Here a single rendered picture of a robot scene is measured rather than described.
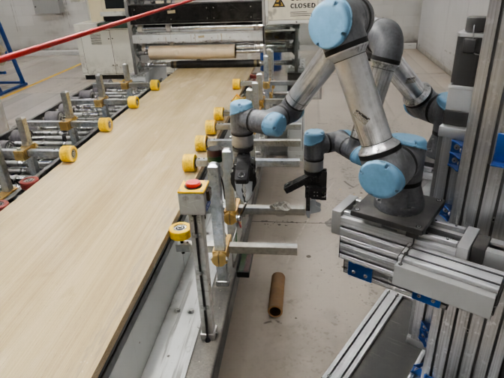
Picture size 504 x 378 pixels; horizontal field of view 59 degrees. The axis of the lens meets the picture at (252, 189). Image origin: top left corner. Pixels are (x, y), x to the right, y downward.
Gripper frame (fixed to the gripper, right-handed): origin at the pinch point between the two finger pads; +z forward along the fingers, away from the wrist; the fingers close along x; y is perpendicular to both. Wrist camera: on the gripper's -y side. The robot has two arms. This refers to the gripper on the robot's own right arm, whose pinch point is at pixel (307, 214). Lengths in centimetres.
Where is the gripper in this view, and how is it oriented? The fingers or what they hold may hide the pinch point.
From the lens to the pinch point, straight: 181.7
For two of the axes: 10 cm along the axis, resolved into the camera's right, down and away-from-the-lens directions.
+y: 9.9, 0.1, -1.2
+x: 1.1, -4.5, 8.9
